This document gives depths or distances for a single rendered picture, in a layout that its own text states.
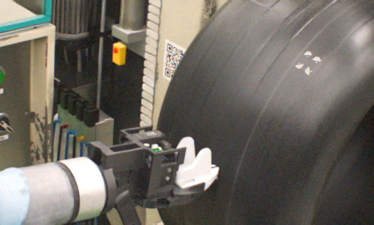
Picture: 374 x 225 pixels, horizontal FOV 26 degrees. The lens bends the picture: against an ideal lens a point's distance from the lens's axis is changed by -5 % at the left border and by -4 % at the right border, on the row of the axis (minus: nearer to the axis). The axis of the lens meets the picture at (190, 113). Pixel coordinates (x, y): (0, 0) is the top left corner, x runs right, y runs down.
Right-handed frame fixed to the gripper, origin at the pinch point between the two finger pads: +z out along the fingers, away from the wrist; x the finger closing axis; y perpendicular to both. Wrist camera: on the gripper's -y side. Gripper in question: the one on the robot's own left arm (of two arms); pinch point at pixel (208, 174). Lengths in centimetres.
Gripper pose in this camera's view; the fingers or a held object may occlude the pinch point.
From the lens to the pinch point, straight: 115.2
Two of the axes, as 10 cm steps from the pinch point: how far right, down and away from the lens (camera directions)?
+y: 1.8, -9.1, -3.7
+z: 7.4, -1.2, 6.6
